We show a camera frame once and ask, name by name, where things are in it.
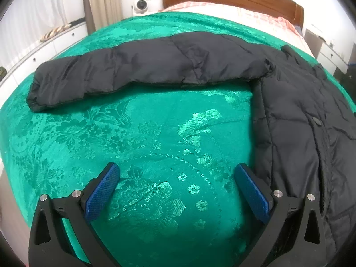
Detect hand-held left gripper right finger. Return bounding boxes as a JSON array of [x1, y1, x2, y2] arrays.
[[234, 164, 328, 267]]

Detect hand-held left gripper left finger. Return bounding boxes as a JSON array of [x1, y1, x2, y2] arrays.
[[28, 162, 121, 267]]

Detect black puffer jacket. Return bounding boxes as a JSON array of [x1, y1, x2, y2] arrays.
[[26, 32, 356, 267]]

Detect green floral blanket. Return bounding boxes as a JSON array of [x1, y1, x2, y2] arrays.
[[0, 10, 345, 267]]

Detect white window cabinet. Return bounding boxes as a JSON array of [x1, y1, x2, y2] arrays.
[[0, 19, 90, 109]]

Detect white nightstand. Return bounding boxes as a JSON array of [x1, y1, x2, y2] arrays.
[[303, 24, 351, 74]]

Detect white sheer curtain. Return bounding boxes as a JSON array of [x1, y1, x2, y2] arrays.
[[6, 0, 84, 48]]

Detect small white fan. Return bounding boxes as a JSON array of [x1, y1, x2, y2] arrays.
[[131, 0, 150, 14]]

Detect beige curtain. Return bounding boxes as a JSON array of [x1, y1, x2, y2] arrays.
[[82, 0, 123, 33]]

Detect pink checkered pillow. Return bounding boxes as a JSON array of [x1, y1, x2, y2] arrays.
[[161, 1, 313, 54]]

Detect striped rope-like item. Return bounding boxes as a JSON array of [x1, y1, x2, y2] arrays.
[[40, 24, 73, 42]]

